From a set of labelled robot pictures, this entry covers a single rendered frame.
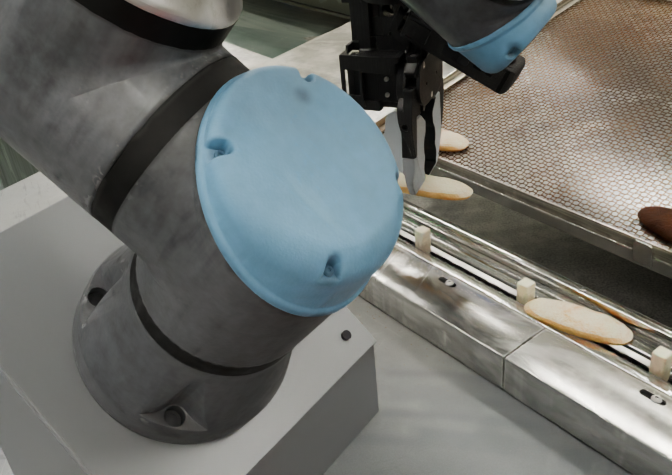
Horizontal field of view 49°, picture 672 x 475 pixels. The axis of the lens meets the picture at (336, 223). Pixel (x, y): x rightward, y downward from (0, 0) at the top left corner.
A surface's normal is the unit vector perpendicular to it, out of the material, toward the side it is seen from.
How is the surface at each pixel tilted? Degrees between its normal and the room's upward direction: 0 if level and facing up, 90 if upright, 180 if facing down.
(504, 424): 0
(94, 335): 59
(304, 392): 40
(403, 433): 0
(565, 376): 0
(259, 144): 47
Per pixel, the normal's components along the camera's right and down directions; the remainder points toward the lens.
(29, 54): -0.25, 0.44
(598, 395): -0.09, -0.85
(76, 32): -0.07, 0.57
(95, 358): -0.57, 0.11
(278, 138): 0.55, -0.40
